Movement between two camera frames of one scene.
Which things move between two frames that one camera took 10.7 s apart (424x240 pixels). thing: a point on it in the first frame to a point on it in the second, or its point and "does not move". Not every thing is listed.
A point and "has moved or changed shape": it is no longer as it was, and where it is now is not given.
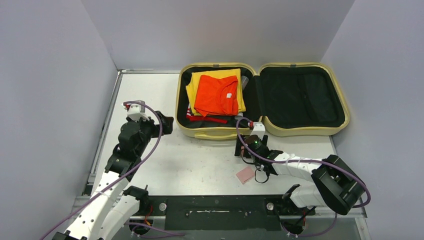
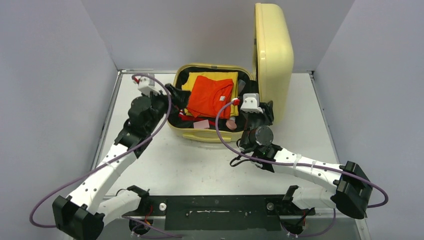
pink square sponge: x=245 y=174 to x=202 y=124
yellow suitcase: x=292 y=99 to x=206 y=98
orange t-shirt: x=217 y=96 has moved or changed shape
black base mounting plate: x=224 y=212 does not move
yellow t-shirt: x=192 y=88 has moved or changed shape
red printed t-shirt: x=215 y=119 does not move
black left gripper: x=167 y=123 to x=179 y=98
